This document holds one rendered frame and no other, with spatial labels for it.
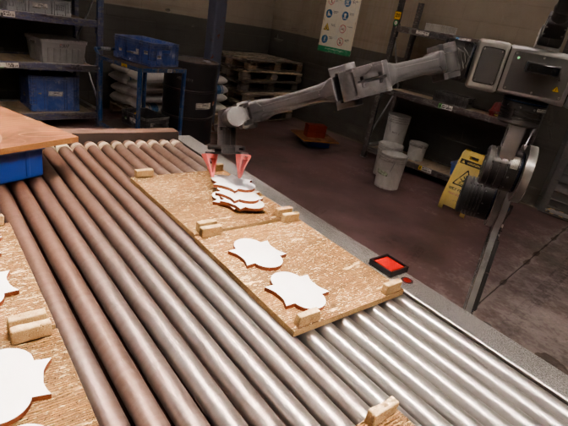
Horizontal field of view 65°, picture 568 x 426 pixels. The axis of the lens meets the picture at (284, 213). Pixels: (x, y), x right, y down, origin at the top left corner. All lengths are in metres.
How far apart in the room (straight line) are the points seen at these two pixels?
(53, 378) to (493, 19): 5.67
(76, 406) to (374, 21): 6.27
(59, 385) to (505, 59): 1.46
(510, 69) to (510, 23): 4.26
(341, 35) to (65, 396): 6.50
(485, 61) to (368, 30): 5.12
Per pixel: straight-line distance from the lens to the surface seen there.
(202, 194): 1.42
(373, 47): 6.62
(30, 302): 0.95
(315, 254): 1.18
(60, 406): 0.75
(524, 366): 1.10
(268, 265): 1.06
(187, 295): 0.99
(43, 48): 5.30
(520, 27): 5.86
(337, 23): 7.01
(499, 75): 1.64
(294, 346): 0.89
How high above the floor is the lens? 1.48
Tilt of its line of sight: 23 degrees down
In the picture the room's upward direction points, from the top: 11 degrees clockwise
